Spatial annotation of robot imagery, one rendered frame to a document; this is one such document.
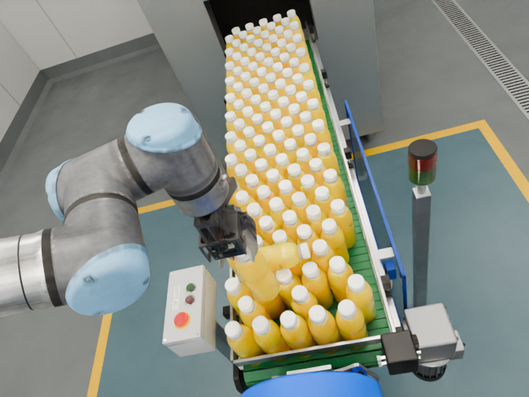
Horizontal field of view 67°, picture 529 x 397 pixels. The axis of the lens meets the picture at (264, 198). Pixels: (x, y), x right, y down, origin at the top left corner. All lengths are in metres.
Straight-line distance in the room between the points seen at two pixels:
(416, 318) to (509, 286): 1.11
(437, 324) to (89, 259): 0.93
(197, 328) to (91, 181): 0.57
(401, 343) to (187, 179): 0.65
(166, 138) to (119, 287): 0.19
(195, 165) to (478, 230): 1.98
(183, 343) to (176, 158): 0.61
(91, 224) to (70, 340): 2.30
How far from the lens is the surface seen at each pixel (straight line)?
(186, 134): 0.54
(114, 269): 0.46
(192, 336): 1.03
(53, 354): 2.82
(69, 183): 0.58
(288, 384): 0.77
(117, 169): 0.56
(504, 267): 2.29
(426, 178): 1.03
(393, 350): 1.01
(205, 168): 0.58
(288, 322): 0.98
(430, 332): 1.18
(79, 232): 0.50
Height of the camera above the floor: 1.96
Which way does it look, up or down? 47 degrees down
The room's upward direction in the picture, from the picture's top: 24 degrees counter-clockwise
